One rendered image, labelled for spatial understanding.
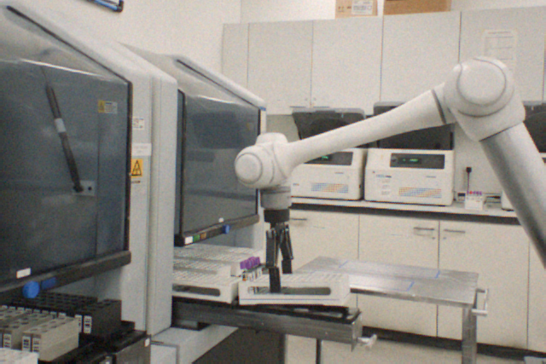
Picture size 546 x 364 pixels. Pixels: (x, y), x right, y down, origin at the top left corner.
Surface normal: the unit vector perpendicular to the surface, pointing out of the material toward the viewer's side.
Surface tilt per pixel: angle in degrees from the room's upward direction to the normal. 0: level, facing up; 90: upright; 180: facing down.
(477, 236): 90
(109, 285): 90
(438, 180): 90
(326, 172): 90
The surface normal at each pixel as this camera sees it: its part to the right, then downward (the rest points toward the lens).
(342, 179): -0.37, 0.00
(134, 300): 0.94, 0.04
